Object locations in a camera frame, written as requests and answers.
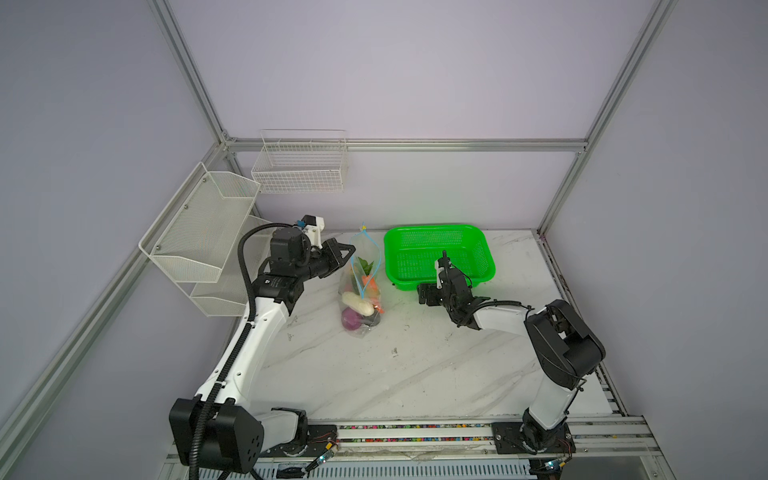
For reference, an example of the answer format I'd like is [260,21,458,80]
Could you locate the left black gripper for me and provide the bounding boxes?
[295,238,355,283]

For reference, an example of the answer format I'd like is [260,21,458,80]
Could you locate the green plastic basket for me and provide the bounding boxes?
[383,224,496,291]

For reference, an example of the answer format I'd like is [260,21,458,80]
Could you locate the green toy leafy vegetable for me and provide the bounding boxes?
[356,258,375,276]

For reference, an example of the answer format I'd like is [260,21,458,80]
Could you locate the orange toy carrot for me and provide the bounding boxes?
[363,276,381,305]

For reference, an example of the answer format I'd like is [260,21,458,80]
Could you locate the clear zip bag blue zipper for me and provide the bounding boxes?
[338,225,385,337]

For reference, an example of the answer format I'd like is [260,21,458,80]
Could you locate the white toy radish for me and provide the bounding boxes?
[341,291,375,317]

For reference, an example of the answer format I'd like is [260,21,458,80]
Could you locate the purple toy onion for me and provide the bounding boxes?
[341,308,363,331]

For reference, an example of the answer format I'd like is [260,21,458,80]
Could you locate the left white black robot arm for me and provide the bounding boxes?
[169,215,355,479]

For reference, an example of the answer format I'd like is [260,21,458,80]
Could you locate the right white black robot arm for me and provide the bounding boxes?
[417,254,606,454]

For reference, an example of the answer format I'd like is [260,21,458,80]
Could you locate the white mesh lower shelf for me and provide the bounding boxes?
[190,215,274,317]

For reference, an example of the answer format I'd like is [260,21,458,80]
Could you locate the white mesh shelf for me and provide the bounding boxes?
[190,215,274,317]
[138,163,260,283]

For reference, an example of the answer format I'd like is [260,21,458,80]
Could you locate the white mesh upper shelf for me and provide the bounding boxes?
[138,163,260,283]

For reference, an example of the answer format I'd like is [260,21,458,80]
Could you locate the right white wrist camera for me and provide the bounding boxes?
[436,267,451,292]

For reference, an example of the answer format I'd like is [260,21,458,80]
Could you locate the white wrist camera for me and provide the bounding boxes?
[436,267,451,292]
[298,215,325,248]

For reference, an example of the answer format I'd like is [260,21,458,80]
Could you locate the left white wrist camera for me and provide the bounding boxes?
[298,215,325,248]

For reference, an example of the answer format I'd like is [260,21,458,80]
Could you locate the black corrugated cable left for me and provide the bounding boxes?
[187,222,295,480]

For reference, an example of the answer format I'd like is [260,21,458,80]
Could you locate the white wire wall basket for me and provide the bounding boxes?
[251,129,348,194]

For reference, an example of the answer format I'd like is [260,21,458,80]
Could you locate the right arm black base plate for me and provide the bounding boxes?
[491,420,576,456]

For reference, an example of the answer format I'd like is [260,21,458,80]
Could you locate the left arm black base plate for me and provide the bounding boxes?
[259,424,338,459]

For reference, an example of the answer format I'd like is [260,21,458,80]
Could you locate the aluminium front rail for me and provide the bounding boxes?
[161,415,661,466]

